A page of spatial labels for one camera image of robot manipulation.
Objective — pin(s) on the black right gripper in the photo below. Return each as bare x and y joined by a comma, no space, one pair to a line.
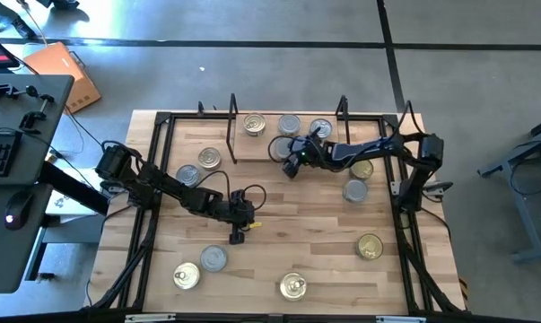
310,154

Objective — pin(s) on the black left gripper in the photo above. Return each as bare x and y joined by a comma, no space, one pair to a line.
238,213

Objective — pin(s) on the Bumble Bee tuna can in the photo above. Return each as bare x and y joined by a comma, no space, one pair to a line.
355,191
279,150
213,258
188,176
289,124

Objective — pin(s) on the silver pull-tab lid can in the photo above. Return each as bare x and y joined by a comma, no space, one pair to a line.
325,128

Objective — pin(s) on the salmon can with ringed lid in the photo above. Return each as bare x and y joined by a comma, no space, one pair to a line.
209,158
254,124

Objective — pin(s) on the gold plain lid can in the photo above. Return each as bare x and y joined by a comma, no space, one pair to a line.
362,169
369,247

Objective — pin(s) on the salmon can gold pull-tab lid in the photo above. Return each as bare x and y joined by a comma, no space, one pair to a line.
186,276
292,287

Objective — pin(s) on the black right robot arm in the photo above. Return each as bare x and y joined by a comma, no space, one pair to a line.
373,148

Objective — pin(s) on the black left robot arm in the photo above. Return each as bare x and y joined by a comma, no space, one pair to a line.
171,190

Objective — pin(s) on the yellow tape tag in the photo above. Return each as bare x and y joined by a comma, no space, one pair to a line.
255,224

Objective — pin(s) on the silver mounting plate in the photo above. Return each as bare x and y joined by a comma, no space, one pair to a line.
110,188
395,187

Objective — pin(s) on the grey flat panel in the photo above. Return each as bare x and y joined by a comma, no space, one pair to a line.
72,231

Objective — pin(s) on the black support beam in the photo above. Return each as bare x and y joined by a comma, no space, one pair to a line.
72,188

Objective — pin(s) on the white cardboard box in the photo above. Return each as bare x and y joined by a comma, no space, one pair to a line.
61,204

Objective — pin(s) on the dark grey desk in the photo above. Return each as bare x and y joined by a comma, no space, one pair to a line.
37,148

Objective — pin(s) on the black computer mouse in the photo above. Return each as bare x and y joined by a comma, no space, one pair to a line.
19,208

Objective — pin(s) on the black metal clamp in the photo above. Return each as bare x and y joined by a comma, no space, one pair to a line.
30,119
1,91

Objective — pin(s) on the orange case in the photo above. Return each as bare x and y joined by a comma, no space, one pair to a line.
59,67

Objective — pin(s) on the grey metal stand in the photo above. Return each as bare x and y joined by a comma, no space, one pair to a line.
539,255

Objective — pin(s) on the black chair base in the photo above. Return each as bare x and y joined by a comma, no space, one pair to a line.
66,3

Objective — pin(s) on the person's shoe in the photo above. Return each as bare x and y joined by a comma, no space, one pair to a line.
25,29

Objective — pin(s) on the wooden shelf with black frame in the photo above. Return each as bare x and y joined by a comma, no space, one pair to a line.
252,150

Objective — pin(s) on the black metal table frame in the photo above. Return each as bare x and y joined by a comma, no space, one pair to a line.
185,116

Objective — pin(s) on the silver metal bracket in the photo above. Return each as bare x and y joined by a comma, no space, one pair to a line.
400,319
149,318

